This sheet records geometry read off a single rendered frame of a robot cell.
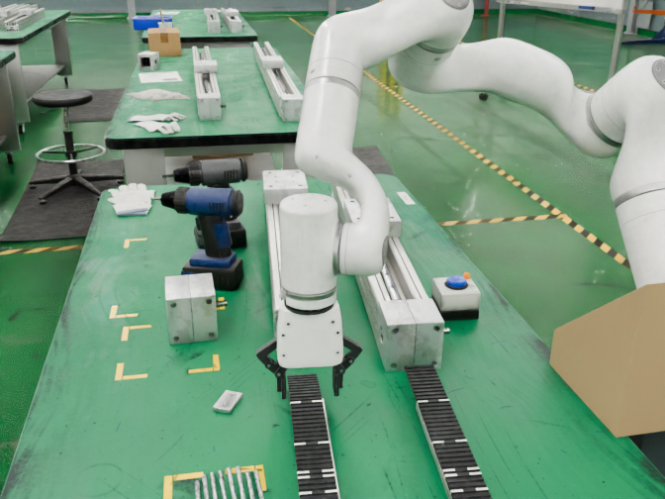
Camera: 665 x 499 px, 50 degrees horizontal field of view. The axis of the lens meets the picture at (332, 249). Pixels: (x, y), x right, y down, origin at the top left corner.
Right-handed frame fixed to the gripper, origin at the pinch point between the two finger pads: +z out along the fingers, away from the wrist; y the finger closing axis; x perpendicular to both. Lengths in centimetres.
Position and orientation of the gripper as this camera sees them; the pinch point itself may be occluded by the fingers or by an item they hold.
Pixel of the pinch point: (310, 386)
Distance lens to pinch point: 116.9
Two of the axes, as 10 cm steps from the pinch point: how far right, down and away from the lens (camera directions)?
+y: 9.9, -0.4, 1.0
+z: -0.1, 9.2, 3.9
